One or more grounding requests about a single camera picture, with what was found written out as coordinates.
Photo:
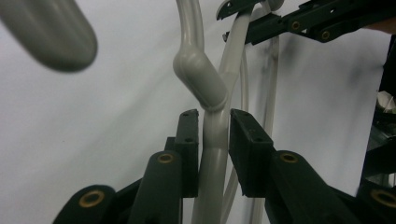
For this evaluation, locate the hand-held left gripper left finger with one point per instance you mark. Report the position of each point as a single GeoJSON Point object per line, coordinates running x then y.
{"type": "Point", "coordinates": [188, 155]}

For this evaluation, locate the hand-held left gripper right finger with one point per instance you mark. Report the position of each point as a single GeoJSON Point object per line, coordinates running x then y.
{"type": "Point", "coordinates": [250, 155]}

